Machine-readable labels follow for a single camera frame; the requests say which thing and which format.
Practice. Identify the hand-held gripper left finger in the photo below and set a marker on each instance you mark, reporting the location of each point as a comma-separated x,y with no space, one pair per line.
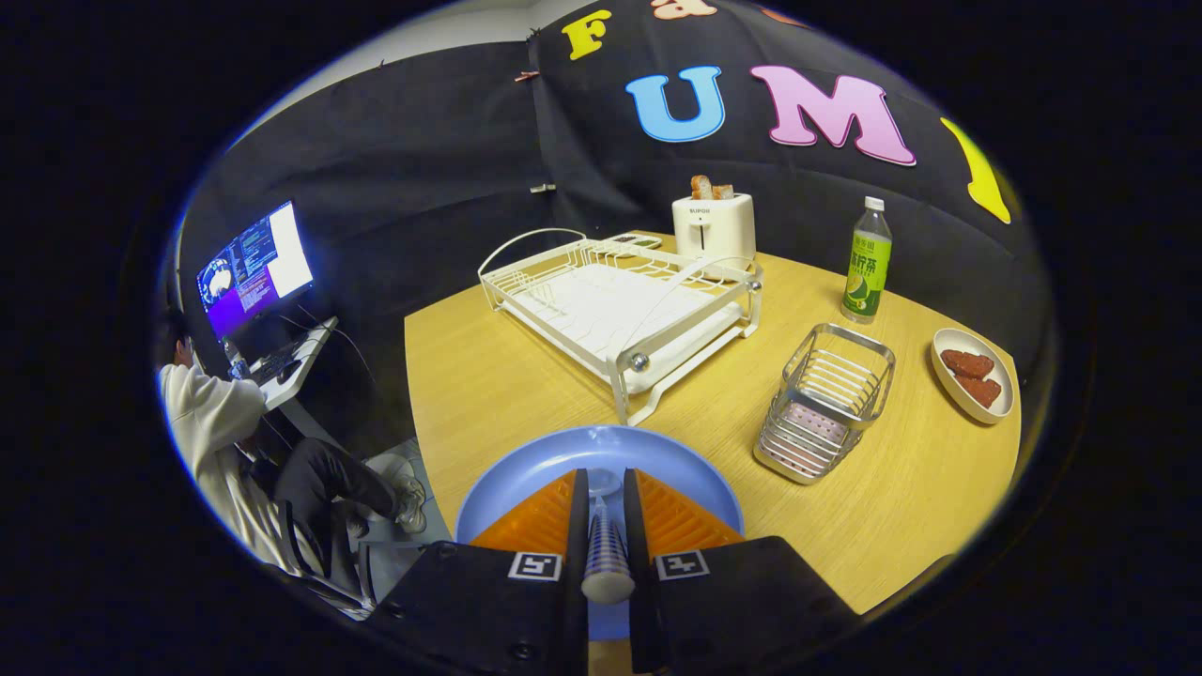
488,601

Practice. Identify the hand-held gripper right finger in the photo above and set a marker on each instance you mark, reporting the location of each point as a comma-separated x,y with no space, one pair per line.
728,596

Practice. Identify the blue plate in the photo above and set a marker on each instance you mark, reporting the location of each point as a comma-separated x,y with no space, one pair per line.
526,469

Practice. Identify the white oval dish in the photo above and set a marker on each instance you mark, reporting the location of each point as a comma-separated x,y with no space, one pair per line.
948,385

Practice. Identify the white computer desk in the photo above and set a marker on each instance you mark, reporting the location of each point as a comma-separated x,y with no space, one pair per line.
296,376

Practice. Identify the black keyboard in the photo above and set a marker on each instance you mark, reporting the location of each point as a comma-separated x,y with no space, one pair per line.
277,361

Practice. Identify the red meat piece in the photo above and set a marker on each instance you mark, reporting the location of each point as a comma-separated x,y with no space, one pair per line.
979,391
967,363

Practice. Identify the green label drink bottle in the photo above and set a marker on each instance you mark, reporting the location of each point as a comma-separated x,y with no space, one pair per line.
866,272

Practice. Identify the white toaster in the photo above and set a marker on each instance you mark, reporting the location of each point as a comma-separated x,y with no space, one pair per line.
714,235

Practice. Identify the toast slice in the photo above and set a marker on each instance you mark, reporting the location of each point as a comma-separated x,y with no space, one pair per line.
722,192
701,188

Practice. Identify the computer monitor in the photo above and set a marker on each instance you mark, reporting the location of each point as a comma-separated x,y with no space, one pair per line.
254,272

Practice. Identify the black backdrop cloth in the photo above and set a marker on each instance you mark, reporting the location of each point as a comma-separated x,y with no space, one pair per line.
423,169

